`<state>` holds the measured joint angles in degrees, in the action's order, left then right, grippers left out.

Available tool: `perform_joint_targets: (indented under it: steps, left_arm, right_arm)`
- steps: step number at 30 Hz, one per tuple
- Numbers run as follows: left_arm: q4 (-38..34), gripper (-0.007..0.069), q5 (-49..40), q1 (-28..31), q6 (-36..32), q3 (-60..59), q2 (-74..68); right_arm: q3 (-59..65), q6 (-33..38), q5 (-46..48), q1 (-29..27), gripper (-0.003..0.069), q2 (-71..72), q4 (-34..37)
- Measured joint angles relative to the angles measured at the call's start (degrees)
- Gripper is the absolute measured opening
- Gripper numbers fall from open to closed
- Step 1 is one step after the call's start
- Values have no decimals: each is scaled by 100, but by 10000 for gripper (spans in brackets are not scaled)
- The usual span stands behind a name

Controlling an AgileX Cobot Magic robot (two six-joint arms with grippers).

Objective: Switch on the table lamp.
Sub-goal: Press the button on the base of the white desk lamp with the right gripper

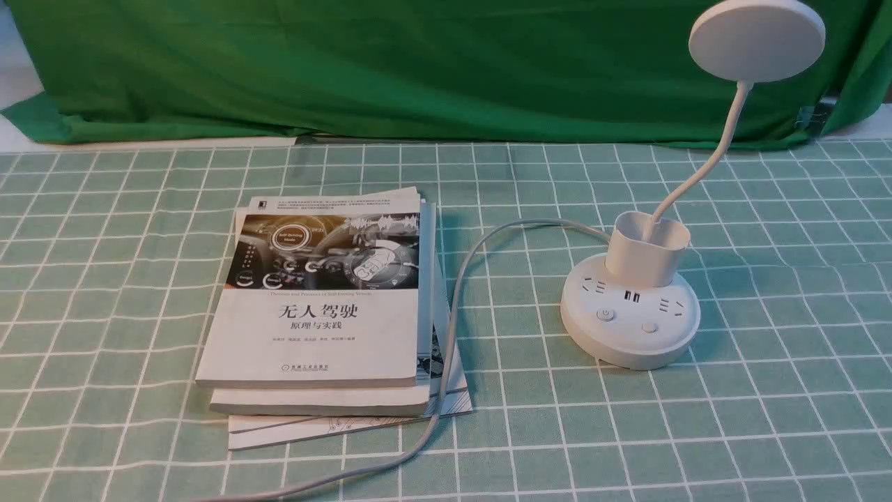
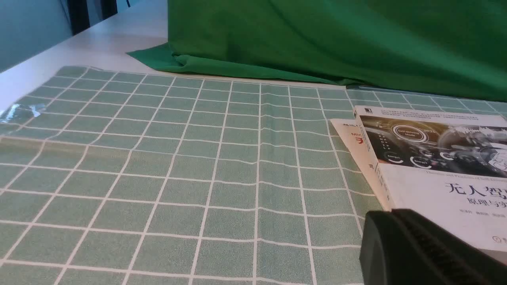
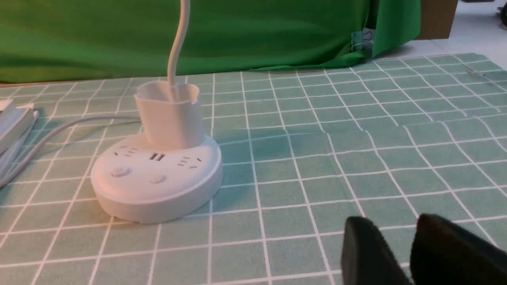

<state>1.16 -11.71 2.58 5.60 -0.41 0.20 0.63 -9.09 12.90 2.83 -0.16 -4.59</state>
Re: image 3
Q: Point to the green checkered tablecloth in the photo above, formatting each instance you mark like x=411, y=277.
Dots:
x=302, y=151

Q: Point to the middle white book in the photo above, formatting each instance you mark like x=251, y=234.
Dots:
x=7, y=157

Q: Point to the white desk lamp with sockets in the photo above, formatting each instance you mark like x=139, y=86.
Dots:
x=172, y=167

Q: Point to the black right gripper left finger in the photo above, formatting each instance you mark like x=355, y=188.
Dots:
x=366, y=257

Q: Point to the top white book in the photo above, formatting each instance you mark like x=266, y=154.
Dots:
x=14, y=122

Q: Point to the green backdrop cloth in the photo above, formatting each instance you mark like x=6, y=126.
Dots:
x=64, y=40

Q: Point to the white book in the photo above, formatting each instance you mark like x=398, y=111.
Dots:
x=14, y=122
x=7, y=157

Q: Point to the silver binder clip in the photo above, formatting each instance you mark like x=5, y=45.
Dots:
x=362, y=39

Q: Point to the brown cardboard box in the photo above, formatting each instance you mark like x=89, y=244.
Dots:
x=437, y=17

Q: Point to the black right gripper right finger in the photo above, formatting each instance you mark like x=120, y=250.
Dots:
x=444, y=253

